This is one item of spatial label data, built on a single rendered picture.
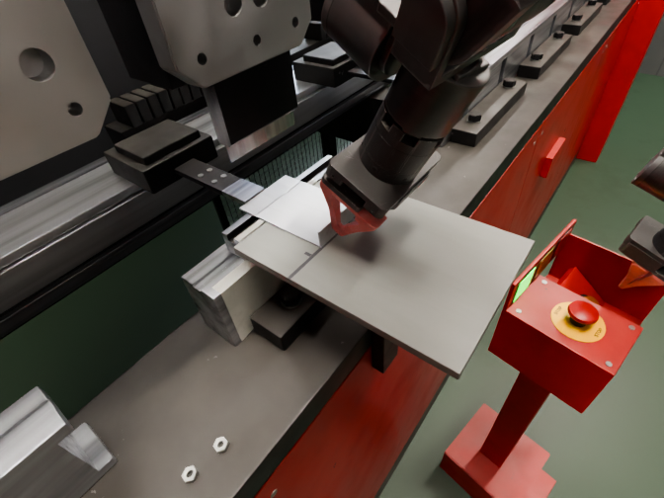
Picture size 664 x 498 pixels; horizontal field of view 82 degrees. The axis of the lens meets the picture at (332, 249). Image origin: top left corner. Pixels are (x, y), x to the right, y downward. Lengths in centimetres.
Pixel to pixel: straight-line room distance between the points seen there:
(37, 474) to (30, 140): 28
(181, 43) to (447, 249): 29
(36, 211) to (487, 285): 59
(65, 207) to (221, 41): 39
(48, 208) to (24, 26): 42
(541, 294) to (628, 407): 96
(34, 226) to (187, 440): 35
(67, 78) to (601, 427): 152
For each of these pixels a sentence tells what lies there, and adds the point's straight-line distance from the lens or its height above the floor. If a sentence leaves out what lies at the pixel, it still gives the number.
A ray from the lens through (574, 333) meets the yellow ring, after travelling 67.
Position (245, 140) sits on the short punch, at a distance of 42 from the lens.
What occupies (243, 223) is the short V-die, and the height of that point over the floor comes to 100.
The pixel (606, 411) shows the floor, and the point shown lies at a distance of 158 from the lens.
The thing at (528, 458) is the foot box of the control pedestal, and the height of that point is 12.
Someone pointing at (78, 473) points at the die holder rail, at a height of 91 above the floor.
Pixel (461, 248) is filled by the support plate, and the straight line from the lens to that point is 41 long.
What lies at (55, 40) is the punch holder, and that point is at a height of 123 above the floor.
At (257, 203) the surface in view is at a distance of 49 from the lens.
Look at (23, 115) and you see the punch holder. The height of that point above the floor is 120.
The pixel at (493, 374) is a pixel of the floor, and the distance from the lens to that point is 151.
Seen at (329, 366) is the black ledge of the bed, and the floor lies 87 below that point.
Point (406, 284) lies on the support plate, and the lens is 37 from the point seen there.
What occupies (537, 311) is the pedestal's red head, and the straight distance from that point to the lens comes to 67.
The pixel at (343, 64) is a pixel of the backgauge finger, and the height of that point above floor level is 102.
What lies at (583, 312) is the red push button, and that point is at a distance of 66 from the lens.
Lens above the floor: 128
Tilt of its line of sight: 43 degrees down
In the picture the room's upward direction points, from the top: 7 degrees counter-clockwise
